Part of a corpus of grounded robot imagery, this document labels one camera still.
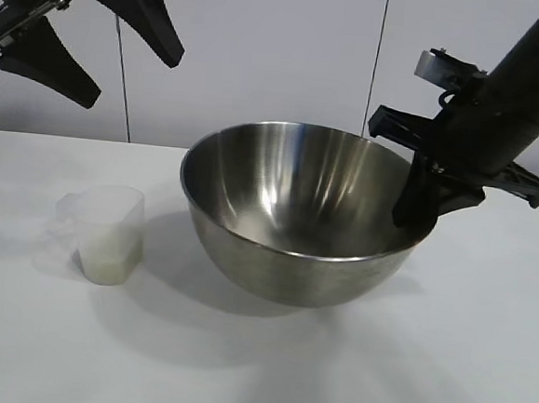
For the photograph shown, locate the stainless steel mixing bowl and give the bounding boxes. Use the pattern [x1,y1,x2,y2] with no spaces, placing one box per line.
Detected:
[170,113,446,317]

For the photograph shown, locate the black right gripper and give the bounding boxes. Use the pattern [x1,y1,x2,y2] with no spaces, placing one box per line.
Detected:
[359,80,539,240]

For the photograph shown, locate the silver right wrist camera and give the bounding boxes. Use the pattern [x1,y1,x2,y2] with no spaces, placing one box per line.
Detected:
[411,45,491,101]

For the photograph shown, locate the clear plastic measuring cup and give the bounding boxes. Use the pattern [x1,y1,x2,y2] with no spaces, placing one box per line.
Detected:
[49,182,149,290]

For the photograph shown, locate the white rice grains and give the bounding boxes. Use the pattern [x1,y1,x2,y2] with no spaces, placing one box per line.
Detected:
[74,237,144,289]

